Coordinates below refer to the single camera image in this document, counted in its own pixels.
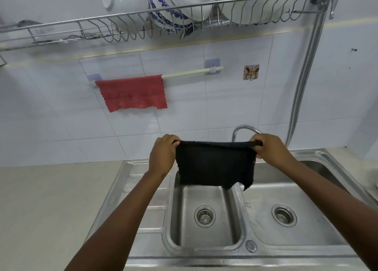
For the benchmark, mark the person's left hand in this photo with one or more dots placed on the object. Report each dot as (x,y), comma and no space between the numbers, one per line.
(161,155)

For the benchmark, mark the person's right hand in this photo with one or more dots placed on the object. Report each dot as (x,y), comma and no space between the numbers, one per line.
(273,151)

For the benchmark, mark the person's left fingers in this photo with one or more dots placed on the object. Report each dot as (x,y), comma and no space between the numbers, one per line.
(174,141)

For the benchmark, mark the person's right fingers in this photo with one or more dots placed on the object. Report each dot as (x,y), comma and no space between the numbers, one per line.
(256,142)

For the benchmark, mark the black dish cloth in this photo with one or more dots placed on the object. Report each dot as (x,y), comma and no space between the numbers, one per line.
(214,164)

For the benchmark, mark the person's left forearm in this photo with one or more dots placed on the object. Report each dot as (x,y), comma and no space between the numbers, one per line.
(118,223)

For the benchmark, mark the person's right forearm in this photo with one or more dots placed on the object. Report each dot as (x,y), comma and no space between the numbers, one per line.
(333,208)

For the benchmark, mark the chrome faucet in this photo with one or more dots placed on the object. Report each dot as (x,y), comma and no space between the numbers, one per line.
(243,132)

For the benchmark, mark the red dish cloth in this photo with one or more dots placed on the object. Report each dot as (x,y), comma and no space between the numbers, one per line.
(132,93)

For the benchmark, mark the white towel bar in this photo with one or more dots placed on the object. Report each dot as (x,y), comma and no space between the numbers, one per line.
(189,72)

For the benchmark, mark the stainless steel double sink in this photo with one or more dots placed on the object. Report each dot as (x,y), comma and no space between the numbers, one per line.
(236,214)

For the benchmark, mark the metal sink strainer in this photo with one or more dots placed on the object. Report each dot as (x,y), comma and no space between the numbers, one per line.
(284,215)
(204,216)

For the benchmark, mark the stainless steel dish rack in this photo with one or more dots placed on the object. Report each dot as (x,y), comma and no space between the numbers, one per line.
(165,20)

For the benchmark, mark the blue patterned white bowl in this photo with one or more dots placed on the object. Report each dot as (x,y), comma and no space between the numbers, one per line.
(168,11)

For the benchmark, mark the metal hook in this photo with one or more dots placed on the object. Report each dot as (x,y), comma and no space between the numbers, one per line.
(335,0)

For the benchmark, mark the cartoon wall hook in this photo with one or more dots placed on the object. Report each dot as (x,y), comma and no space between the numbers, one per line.
(251,72)

